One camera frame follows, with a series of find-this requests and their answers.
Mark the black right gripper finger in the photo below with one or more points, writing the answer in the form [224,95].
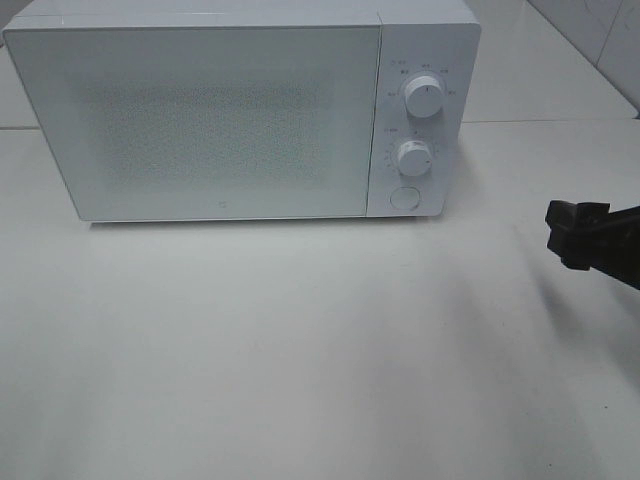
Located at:
[572,246]
[565,217]

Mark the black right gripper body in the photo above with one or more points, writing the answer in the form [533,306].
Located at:
[616,245]

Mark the round white door button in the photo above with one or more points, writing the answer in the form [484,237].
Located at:
[405,198]

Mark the white timer knob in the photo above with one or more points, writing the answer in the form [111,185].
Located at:
[413,158]

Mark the white microwave door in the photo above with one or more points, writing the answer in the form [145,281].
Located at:
[203,124]

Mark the upper white power knob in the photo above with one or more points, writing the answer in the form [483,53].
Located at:
[423,95]

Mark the white microwave oven body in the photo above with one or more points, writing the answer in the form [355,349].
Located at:
[441,37]

